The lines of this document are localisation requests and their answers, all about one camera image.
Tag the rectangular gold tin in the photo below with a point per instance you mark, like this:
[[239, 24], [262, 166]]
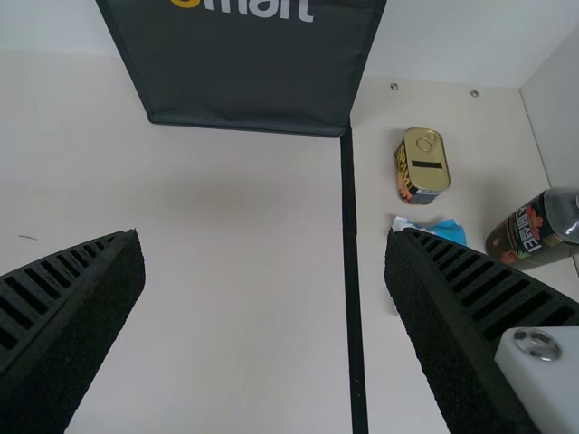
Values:
[[427, 165]]

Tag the dark coffee bottle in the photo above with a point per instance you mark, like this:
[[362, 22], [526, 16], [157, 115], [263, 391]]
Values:
[[529, 235]]

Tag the white and blue wipes packet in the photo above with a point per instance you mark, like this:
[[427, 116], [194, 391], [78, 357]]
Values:
[[448, 230]]

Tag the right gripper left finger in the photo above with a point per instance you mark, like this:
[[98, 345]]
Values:
[[68, 316]]

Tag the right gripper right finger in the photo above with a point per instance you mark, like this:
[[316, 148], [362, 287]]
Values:
[[452, 316]]

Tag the black strip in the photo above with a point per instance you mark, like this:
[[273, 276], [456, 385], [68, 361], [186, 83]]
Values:
[[352, 271]]

